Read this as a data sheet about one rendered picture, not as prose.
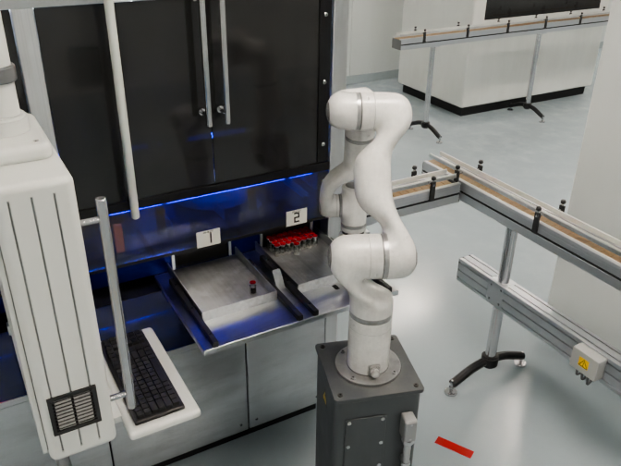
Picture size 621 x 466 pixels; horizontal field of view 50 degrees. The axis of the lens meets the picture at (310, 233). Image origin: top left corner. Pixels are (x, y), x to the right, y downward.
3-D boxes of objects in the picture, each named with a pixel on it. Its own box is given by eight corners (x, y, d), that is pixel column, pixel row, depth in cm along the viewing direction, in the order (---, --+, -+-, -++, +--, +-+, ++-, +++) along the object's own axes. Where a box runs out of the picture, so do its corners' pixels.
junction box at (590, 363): (568, 364, 257) (573, 345, 253) (578, 360, 259) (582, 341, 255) (593, 382, 248) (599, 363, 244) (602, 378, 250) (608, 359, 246)
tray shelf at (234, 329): (154, 279, 232) (153, 275, 231) (327, 235, 262) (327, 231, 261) (204, 356, 195) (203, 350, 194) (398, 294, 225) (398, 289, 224)
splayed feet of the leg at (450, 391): (440, 389, 311) (443, 366, 304) (518, 357, 332) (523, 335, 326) (451, 399, 304) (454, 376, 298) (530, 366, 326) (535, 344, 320)
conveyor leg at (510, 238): (474, 362, 316) (497, 219, 280) (489, 357, 320) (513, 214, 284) (488, 374, 309) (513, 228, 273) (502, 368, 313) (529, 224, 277)
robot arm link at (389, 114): (353, 279, 180) (412, 278, 181) (359, 279, 168) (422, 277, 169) (348, 99, 184) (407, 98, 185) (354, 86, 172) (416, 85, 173)
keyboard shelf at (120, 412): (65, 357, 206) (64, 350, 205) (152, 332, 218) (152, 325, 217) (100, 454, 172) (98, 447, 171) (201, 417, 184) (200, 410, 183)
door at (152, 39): (68, 211, 199) (32, 7, 172) (213, 182, 220) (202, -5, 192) (69, 212, 199) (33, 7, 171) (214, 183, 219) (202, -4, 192)
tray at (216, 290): (167, 271, 233) (166, 263, 231) (236, 254, 244) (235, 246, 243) (202, 322, 207) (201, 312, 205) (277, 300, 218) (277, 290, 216)
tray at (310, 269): (255, 249, 248) (254, 241, 246) (315, 234, 259) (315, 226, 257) (298, 293, 221) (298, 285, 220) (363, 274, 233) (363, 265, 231)
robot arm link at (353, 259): (395, 324, 178) (403, 247, 167) (327, 326, 177) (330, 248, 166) (388, 300, 189) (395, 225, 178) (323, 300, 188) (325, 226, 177)
